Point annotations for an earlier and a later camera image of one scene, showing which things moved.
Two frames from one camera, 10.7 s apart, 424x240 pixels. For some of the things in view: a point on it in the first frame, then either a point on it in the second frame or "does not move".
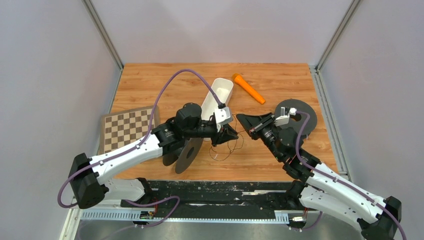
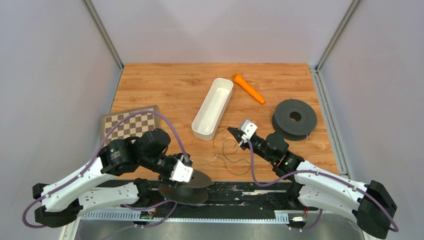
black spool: (298, 122) does not move
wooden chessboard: (119, 129) does not move
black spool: (185, 155) -> (188, 193)
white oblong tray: (221, 91) does not move
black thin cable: (237, 148) -> (225, 129)
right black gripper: (250, 123) -> (236, 133)
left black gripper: (228, 133) -> (165, 177)
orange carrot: (239, 80) does not move
